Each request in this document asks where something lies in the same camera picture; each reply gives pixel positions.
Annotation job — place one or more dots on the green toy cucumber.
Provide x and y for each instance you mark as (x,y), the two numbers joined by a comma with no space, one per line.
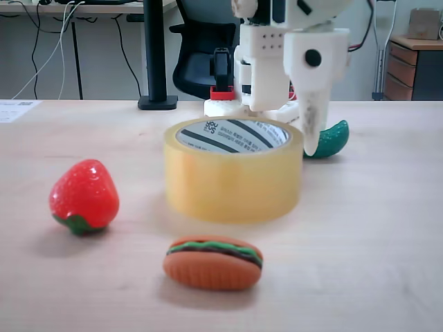
(334,138)

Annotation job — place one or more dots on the grey metal crutch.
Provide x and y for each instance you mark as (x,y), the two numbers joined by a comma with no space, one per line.
(380,69)

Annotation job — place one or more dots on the wooden drawer cabinet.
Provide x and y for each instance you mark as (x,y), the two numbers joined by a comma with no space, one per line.
(398,69)

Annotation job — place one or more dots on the brown cardboard box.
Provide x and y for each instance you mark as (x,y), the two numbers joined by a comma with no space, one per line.
(422,24)

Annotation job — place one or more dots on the black table clamp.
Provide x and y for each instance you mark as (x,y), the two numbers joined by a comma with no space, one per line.
(221,69)

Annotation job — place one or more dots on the yellow packing tape roll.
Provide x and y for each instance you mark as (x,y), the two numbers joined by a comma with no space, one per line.
(232,183)

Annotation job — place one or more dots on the black office chair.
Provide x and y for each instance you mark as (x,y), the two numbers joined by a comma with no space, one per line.
(197,69)

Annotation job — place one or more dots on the black monitor stand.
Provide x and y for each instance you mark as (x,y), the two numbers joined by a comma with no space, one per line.
(154,52)

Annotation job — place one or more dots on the toy hamburger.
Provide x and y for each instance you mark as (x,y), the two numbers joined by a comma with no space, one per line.
(207,273)

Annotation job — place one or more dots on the white background desk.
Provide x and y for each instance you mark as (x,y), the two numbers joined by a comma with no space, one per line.
(104,8)

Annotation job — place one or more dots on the red toy strawberry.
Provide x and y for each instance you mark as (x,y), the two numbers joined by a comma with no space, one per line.
(83,193)

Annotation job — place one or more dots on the white printed paper sheet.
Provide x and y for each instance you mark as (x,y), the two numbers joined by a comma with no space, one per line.
(14,110)

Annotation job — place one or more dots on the white perforated base plate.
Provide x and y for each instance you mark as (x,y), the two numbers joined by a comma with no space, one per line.
(216,107)

